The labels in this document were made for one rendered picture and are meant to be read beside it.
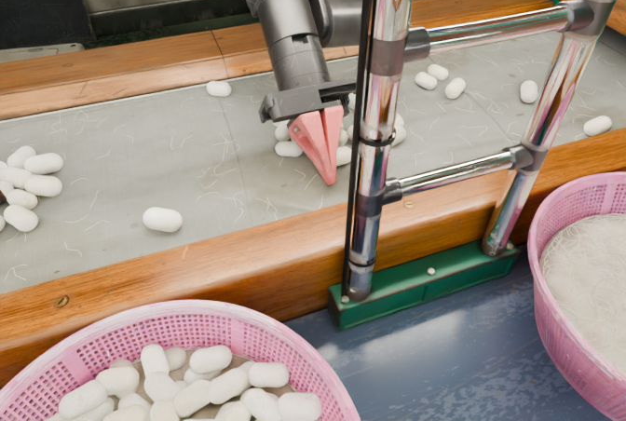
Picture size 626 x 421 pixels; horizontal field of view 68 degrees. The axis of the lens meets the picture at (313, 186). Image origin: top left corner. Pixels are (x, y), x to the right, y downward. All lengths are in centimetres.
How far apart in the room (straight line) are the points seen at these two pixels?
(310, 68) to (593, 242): 33
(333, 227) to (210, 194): 15
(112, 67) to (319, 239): 42
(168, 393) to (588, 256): 40
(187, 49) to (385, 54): 49
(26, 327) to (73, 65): 41
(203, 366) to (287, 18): 34
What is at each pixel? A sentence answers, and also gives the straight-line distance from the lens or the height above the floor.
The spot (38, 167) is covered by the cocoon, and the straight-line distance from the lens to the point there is 59.
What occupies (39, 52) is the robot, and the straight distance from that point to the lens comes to 152.
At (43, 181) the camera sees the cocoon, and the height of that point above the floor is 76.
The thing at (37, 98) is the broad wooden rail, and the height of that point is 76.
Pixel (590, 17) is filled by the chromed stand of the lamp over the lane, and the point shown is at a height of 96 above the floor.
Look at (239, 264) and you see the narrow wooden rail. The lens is 41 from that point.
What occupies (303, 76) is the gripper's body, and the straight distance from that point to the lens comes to 48.
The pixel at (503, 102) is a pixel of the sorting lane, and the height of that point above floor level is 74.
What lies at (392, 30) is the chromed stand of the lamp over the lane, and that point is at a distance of 27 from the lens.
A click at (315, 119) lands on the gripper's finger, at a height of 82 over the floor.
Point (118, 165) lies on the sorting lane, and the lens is 58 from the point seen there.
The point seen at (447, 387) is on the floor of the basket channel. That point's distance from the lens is 47.
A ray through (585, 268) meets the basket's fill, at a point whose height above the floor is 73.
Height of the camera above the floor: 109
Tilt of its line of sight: 44 degrees down
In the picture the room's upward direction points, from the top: straight up
